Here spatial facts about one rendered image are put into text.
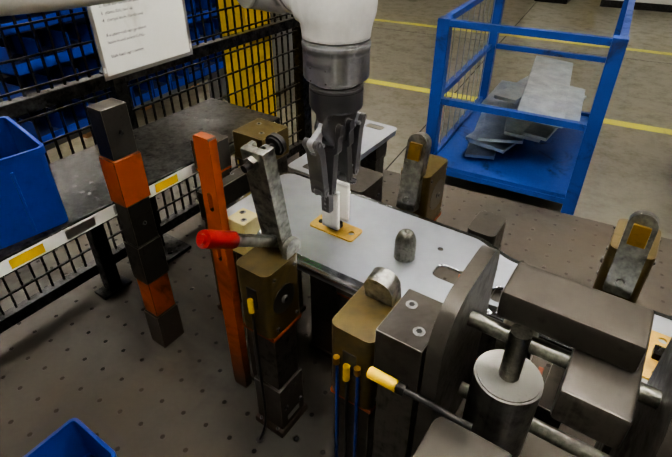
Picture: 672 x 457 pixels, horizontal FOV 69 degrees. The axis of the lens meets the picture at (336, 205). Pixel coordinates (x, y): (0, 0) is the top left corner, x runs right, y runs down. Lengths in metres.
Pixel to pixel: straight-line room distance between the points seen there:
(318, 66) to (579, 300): 0.40
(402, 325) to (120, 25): 0.84
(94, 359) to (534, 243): 1.05
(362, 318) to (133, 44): 0.78
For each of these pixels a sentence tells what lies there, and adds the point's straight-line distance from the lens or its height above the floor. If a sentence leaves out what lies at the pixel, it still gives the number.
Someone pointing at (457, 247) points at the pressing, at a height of 1.00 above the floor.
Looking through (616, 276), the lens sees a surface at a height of 1.01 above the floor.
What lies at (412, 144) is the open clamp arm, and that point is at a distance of 0.85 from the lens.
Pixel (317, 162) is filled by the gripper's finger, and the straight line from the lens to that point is 0.69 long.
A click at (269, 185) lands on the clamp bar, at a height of 1.17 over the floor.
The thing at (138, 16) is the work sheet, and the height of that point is 1.25.
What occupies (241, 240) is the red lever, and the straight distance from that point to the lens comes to 0.61.
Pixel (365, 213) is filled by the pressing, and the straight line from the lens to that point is 0.84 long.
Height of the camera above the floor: 1.47
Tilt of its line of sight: 33 degrees down
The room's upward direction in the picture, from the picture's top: straight up
